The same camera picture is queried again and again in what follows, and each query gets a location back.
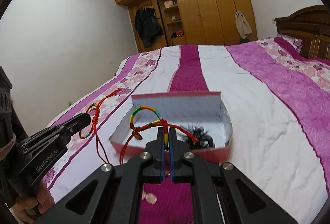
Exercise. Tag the dark carved furniture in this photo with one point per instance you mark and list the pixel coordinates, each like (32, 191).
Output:
(5, 92)

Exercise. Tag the pink and white floral quilt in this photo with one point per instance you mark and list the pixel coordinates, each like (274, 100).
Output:
(257, 110)

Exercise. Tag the white lidded container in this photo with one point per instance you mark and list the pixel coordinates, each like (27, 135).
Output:
(168, 4)

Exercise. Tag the pink cardboard box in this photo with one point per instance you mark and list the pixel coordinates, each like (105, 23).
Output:
(180, 107)

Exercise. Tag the person's left hand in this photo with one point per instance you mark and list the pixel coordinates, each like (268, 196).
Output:
(28, 209)

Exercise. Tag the dark hanging jackets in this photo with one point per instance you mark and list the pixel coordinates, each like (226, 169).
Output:
(148, 25)

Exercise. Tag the pink floral pillow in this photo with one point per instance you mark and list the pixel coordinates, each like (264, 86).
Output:
(288, 42)

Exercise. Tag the beige hanging garment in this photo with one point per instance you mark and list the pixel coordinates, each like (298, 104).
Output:
(242, 24)

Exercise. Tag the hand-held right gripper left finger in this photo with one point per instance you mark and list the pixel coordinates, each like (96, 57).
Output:
(163, 162)

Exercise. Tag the wooden headboard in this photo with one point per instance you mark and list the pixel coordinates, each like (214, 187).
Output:
(309, 27)

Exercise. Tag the wooden wardrobe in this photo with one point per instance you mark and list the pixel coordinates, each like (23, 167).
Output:
(214, 7)

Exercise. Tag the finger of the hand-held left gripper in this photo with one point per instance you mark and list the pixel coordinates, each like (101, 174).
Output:
(77, 122)

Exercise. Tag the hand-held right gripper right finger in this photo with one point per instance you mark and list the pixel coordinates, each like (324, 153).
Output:
(171, 162)

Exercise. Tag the red box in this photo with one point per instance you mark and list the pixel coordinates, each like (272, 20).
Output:
(178, 34)

